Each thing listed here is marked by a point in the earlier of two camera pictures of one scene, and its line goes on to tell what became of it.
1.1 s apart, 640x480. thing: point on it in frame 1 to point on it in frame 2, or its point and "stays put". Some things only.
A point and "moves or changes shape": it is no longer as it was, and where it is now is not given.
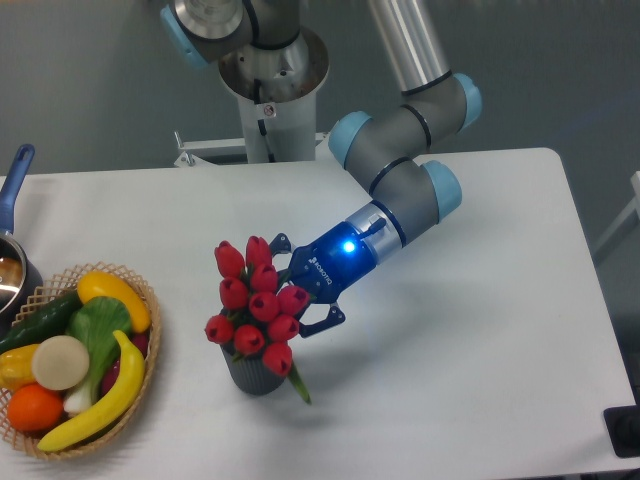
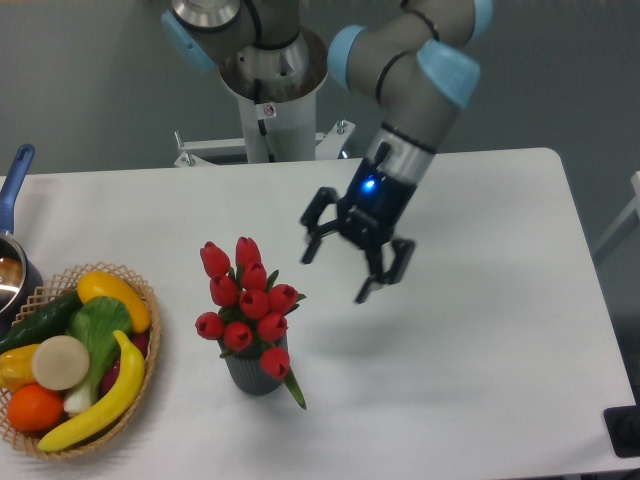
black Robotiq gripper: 324,270 to 368,214
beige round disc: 60,362 stays put
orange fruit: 35,408 stays put
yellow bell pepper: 16,368 stays put
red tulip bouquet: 259,314 moves or changes shape
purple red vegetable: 141,341 stays put
